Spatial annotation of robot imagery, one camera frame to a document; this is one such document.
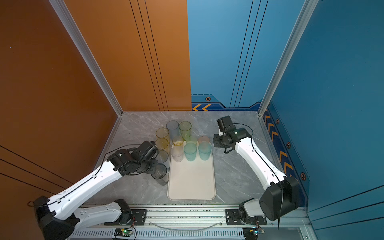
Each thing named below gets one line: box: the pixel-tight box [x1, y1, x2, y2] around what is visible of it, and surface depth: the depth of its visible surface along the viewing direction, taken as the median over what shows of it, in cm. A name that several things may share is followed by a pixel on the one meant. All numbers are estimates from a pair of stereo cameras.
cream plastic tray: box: [167, 141, 217, 201], surface depth 91 cm
